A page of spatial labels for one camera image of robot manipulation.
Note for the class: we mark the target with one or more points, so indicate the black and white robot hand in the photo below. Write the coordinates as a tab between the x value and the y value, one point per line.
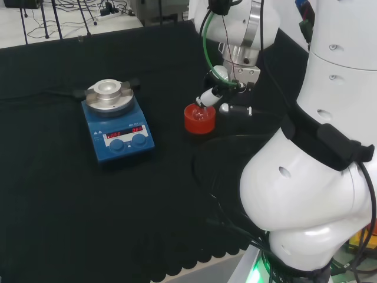
240	94

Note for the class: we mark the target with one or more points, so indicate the clear round-bottom glass flask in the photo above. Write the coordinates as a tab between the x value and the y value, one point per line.
202	115

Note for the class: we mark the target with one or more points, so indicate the grey metal cabinet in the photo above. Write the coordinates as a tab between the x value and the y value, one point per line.
165	11

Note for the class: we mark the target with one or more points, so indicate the heater with blue base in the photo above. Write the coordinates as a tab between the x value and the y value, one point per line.
117	150

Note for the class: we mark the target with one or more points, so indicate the white power strip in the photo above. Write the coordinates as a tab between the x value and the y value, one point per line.
109	14

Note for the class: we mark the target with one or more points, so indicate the clear cloth clip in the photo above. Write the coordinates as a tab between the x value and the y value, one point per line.
80	38

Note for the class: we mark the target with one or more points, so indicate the black tripod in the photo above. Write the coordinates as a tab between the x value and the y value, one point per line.
44	20
85	20

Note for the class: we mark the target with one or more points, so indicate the black bench cloth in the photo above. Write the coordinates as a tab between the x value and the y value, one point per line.
88	206

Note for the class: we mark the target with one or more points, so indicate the black box on floor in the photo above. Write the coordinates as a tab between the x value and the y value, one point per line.
20	3

